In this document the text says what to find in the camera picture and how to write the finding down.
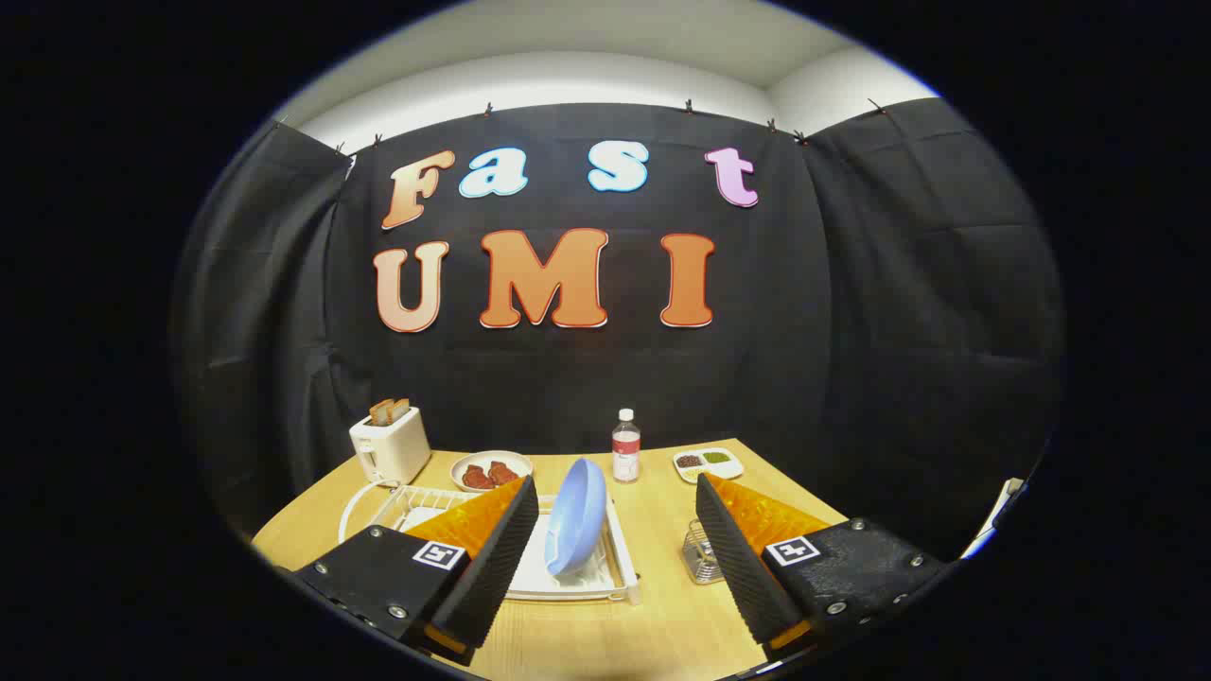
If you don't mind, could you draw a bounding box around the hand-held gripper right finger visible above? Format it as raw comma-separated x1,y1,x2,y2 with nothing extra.
695,473,947,655

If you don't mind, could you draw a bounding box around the white divided condiment dish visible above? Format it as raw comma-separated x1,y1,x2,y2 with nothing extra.
673,447,745,484

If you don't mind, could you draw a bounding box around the light blue plate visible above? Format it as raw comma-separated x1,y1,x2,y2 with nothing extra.
546,458,607,578

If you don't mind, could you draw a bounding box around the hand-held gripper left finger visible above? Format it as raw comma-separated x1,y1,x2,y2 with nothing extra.
293,475,540,668

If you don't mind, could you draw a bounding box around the beige round plate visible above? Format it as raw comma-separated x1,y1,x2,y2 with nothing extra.
450,450,534,493

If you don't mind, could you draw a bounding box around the metal wire basket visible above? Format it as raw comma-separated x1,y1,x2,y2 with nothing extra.
681,518,725,585

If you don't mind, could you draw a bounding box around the clear bottle with red label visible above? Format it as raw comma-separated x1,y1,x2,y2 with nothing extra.
611,409,641,484

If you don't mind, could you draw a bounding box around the black backdrop cloth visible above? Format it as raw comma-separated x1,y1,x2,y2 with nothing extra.
170,97,1068,561

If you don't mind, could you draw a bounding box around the cream toaster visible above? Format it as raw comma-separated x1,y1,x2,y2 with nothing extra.
349,407,432,487

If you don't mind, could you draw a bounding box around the white wire dish rack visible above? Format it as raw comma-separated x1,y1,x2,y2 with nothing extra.
364,484,642,606

